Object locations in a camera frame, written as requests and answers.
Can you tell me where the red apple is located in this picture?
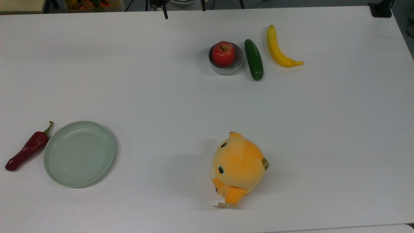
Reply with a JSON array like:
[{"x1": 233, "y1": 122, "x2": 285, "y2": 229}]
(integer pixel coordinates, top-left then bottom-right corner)
[{"x1": 212, "y1": 41, "x2": 236, "y2": 68}]

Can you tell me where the basket of toy fruit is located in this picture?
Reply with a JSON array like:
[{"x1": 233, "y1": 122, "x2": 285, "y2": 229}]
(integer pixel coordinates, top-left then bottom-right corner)
[{"x1": 64, "y1": 0, "x2": 125, "y2": 13}]

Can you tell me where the grey round bowl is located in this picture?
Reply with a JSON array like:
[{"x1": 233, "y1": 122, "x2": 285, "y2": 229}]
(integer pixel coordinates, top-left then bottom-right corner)
[{"x1": 208, "y1": 42, "x2": 244, "y2": 76}]

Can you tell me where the green cucumber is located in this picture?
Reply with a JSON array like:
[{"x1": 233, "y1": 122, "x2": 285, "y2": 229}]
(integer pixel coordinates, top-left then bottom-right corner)
[{"x1": 244, "y1": 39, "x2": 264, "y2": 81}]

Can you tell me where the yellow banana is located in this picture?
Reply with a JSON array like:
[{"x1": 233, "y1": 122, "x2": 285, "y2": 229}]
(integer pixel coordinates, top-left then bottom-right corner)
[{"x1": 266, "y1": 25, "x2": 304, "y2": 68}]

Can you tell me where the beige wooden side table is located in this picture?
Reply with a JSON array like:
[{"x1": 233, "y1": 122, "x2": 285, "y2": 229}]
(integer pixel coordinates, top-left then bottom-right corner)
[{"x1": 0, "y1": 0, "x2": 46, "y2": 14}]

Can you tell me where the pale green plate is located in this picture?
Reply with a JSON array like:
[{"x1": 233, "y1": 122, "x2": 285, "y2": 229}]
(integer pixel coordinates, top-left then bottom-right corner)
[{"x1": 44, "y1": 120, "x2": 116, "y2": 188}]

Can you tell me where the orange plush chick toy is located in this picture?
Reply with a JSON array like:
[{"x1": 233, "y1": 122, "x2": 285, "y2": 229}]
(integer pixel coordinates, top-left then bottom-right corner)
[{"x1": 209, "y1": 131, "x2": 269, "y2": 208}]

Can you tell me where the dark red chili pepper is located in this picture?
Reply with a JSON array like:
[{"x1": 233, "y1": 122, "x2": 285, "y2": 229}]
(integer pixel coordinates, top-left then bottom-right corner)
[{"x1": 5, "y1": 121, "x2": 54, "y2": 172}]

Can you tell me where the black table clamp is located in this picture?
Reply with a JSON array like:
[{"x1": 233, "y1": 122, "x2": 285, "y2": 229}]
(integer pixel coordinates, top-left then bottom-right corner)
[{"x1": 368, "y1": 0, "x2": 393, "y2": 18}]

